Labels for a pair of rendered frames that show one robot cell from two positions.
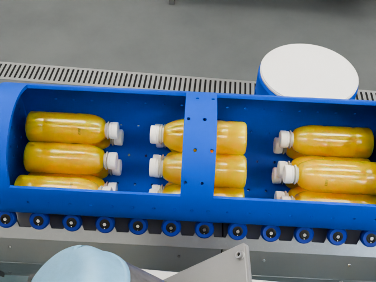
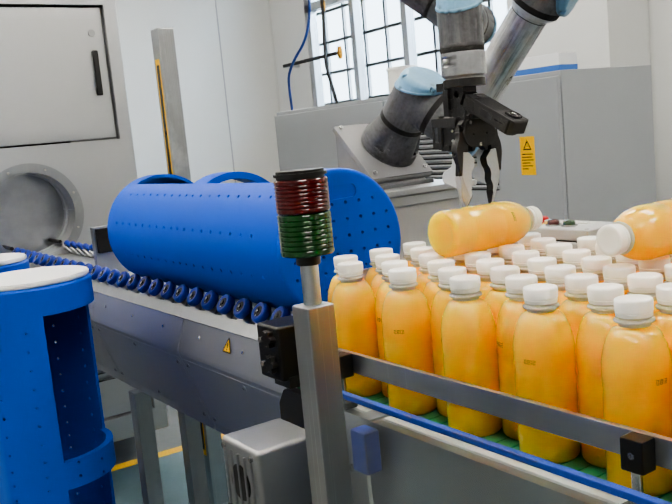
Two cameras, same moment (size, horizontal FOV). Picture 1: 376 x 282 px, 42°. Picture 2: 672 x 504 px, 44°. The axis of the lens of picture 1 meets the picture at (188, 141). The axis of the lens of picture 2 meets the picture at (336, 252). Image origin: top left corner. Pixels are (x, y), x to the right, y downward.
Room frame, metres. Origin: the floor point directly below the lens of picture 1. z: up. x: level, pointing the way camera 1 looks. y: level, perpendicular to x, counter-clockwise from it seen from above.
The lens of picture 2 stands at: (1.63, 1.68, 1.30)
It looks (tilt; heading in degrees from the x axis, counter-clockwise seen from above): 8 degrees down; 235
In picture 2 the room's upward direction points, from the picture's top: 5 degrees counter-clockwise
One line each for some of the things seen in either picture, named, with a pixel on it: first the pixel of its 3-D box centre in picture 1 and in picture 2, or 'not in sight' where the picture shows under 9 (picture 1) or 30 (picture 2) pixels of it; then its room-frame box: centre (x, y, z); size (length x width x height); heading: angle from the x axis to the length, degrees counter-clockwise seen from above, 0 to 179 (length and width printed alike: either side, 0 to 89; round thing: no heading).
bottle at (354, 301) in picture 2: not in sight; (356, 332); (0.89, 0.66, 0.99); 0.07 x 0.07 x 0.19
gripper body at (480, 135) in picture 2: not in sight; (463, 115); (0.61, 0.63, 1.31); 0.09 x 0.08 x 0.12; 89
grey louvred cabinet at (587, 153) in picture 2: not in sight; (435, 242); (-1.12, -1.39, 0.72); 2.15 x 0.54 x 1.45; 87
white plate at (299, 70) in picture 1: (308, 73); (27, 278); (1.10, -0.34, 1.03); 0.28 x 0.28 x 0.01
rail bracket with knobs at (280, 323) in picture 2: not in sight; (289, 351); (0.93, 0.52, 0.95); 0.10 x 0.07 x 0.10; 179
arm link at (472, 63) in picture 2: not in sight; (461, 66); (0.61, 0.64, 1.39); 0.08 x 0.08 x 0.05
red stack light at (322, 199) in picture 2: not in sight; (302, 195); (1.09, 0.85, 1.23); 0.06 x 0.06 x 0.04
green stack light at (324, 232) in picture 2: not in sight; (305, 233); (1.09, 0.85, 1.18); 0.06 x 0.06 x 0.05
